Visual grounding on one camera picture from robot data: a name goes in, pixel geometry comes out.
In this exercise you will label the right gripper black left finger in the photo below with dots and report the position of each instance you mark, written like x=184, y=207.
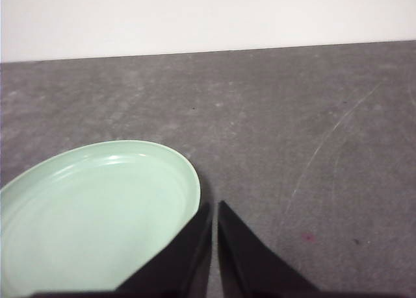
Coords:
x=182, y=265

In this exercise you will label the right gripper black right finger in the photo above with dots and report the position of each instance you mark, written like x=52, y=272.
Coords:
x=247, y=265

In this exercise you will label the green plate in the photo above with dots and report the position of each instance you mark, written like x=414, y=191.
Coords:
x=91, y=213

